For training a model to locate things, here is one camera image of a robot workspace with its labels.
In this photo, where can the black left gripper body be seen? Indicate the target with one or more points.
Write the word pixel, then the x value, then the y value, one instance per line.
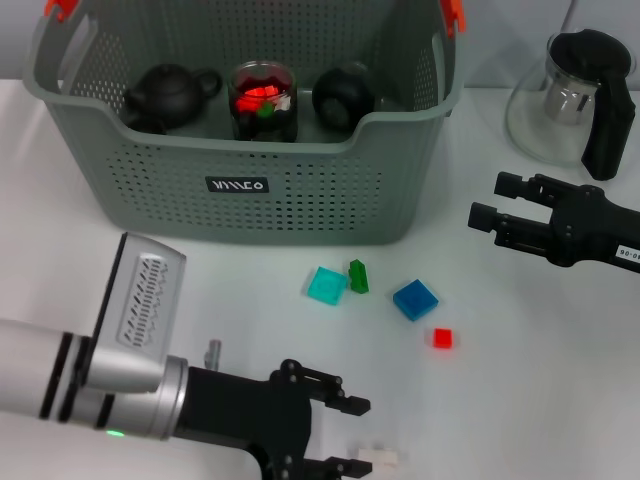
pixel 240 415

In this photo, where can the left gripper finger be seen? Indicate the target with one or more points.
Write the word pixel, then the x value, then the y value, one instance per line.
pixel 345 469
pixel 340 397

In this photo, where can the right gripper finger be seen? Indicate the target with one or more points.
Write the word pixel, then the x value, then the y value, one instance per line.
pixel 509 184
pixel 484 216

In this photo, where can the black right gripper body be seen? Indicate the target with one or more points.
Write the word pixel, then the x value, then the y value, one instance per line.
pixel 585 227

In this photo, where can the white long brick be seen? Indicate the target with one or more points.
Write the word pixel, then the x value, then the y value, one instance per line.
pixel 382 456

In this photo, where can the teal square plate brick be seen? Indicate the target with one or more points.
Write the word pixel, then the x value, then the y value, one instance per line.
pixel 326 286

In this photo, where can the green rectangular brick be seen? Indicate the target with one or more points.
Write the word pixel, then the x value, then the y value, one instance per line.
pixel 266 110

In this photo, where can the dark red curved brick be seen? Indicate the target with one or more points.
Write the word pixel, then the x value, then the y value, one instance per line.
pixel 262 77

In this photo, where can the orange-red rectangular brick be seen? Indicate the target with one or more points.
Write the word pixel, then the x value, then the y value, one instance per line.
pixel 248 101

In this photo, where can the grey perforated storage bin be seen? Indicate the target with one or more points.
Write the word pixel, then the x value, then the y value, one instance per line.
pixel 300 200

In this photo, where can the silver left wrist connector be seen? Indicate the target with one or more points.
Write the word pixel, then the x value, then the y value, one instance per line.
pixel 214 352

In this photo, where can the blue square plate brick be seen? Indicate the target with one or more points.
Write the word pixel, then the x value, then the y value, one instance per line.
pixel 416 300

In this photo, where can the green stepped brick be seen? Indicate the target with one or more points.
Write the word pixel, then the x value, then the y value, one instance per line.
pixel 359 277

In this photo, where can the black clay teapot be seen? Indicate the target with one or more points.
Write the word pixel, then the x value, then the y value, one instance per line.
pixel 170 95

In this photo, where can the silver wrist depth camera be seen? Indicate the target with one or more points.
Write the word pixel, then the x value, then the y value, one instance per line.
pixel 145 310

